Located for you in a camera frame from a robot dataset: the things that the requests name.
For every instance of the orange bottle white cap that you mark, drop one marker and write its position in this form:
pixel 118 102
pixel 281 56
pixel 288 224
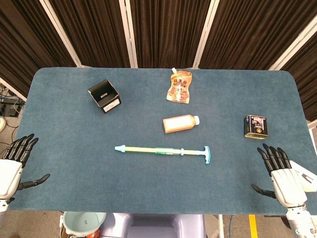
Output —
pixel 178 124

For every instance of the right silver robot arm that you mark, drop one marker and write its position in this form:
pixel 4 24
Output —
pixel 301 220

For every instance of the black floor device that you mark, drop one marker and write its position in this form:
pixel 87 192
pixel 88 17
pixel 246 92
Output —
pixel 11 110

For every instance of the pale green plastic bucket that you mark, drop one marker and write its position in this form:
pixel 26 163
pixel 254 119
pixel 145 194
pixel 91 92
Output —
pixel 84 220

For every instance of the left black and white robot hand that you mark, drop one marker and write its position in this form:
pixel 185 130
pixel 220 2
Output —
pixel 10 176

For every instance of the black rectangular tin can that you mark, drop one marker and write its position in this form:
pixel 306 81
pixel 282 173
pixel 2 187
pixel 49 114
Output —
pixel 256 126

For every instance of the orange spout pouch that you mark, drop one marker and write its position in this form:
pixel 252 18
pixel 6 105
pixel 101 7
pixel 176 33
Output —
pixel 178 86

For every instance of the brown curtain screen panel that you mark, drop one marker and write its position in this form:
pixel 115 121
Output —
pixel 247 32
pixel 94 32
pixel 168 32
pixel 15 49
pixel 309 86

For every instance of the white table leg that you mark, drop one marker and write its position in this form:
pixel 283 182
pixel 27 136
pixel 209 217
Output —
pixel 221 228

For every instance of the blue felt table mat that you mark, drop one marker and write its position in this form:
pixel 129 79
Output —
pixel 74 148

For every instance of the white carton box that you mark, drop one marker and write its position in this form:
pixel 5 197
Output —
pixel 308 179

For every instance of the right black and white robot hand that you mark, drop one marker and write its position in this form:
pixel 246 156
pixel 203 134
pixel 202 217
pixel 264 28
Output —
pixel 288 186

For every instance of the black open cardboard box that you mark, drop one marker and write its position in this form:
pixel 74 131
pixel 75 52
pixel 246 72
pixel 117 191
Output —
pixel 109 105

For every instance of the grey-purple robot base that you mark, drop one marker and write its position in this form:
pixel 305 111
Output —
pixel 153 225

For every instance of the cream ceramic plate edge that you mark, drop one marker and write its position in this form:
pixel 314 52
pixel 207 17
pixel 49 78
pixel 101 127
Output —
pixel 2 125

